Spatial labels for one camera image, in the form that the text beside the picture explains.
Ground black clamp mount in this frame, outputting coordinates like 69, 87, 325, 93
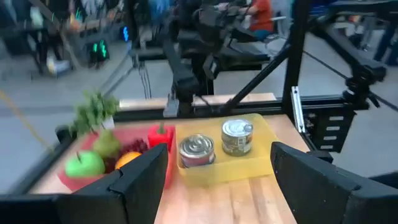
341, 60, 388, 110

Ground silver tin can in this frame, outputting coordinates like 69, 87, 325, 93
178, 133, 216, 169

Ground red plastic tray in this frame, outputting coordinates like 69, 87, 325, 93
57, 126, 177, 192

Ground dark red toy grapes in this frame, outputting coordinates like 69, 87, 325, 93
104, 138, 149, 174

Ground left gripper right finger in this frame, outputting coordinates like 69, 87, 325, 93
270, 141, 398, 224

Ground black aluminium table frame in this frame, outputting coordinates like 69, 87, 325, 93
0, 0, 398, 197

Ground black device green lights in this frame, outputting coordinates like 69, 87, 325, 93
88, 39, 109, 68

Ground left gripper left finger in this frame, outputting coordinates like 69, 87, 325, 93
0, 143, 169, 224

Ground person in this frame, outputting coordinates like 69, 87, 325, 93
239, 0, 274, 41
29, 0, 78, 77

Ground small artificial green plant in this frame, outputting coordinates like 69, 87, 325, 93
70, 90, 121, 138

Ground red toy bell pepper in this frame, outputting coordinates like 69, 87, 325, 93
147, 123, 175, 153

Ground black slotted box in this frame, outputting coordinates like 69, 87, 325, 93
303, 105, 355, 153

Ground yellow plastic bin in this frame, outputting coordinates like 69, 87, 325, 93
174, 113, 279, 187

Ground silver metal bracket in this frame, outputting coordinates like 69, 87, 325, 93
291, 86, 305, 134

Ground yellow floor cable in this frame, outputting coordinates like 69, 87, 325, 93
0, 90, 52, 150

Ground bright green toy apple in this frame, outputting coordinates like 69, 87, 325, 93
64, 150, 106, 179

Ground green brown toy pear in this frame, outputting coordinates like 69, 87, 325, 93
93, 129, 121, 158

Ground orange toy fruit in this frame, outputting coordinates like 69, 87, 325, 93
114, 151, 142, 170

